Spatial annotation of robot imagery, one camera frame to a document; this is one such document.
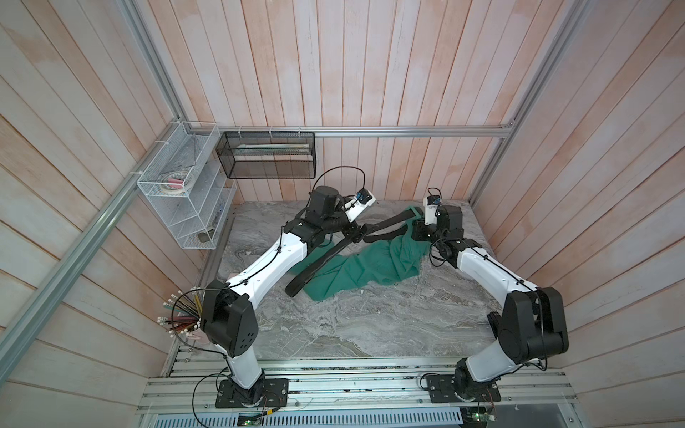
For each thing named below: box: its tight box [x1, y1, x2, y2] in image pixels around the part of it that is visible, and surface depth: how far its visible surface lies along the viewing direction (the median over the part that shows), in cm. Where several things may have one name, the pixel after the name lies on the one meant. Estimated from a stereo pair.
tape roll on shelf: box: [159, 171, 188, 196], surface depth 75 cm
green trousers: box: [290, 205, 433, 303], surface depth 95 cm
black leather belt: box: [284, 208, 423, 298], surface depth 83 cm
